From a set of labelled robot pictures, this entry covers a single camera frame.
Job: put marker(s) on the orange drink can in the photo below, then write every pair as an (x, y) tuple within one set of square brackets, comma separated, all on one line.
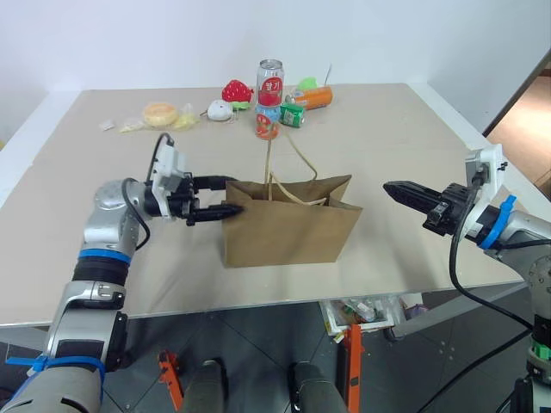
[(316, 98)]

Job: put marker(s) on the red strawberry plush toy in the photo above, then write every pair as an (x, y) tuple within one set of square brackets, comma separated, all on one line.
[(237, 90)]

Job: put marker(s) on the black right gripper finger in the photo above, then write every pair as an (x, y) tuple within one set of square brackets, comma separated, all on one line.
[(415, 201), (413, 188)]

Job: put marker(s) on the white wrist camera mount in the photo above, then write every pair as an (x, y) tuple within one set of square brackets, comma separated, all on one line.
[(170, 165), (490, 161)]

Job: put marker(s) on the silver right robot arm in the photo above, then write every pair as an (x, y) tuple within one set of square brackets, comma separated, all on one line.
[(525, 232)]

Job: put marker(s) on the white bin with trash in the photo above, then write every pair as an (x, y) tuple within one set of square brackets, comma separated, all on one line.
[(361, 312)]

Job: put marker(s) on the small white packet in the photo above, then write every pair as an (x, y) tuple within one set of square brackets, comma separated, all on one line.
[(107, 125)]

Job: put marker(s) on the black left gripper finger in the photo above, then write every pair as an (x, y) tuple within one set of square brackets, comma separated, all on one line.
[(215, 213), (213, 181)]

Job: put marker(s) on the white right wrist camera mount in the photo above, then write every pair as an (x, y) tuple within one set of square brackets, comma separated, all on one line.
[(490, 161)]

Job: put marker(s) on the tall red drink can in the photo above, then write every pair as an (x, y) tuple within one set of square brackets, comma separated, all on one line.
[(270, 88)]

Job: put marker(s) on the brown paper bag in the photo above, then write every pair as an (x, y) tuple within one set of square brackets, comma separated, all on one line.
[(284, 232)]

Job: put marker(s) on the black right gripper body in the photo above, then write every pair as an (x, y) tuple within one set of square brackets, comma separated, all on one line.
[(452, 204)]

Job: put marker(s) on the white round plush toy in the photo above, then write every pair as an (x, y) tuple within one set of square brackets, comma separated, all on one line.
[(219, 109)]

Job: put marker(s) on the green snack box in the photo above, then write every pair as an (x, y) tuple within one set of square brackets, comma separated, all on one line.
[(292, 115)]

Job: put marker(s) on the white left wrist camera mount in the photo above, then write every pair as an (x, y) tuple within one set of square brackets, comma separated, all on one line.
[(170, 165)]

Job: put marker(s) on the tan bread bun toy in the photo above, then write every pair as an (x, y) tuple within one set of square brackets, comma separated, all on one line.
[(160, 114)]

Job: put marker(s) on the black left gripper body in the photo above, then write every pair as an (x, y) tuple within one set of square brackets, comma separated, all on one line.
[(183, 200)]

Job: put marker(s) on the tall orange stand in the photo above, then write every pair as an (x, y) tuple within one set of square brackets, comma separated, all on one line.
[(355, 365)]

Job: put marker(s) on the dark rounded shape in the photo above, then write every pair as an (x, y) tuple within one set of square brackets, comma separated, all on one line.
[(314, 389), (206, 387)]

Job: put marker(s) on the short orange stand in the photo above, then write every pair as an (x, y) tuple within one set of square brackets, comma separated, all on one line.
[(170, 378)]

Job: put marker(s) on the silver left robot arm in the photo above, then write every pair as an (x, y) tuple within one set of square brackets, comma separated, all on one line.
[(107, 215)]

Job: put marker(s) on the small yellow plastic packet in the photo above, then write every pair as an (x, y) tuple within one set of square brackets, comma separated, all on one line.
[(130, 126)]

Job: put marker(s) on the light green plush toy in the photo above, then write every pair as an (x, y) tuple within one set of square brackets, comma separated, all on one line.
[(307, 82)]

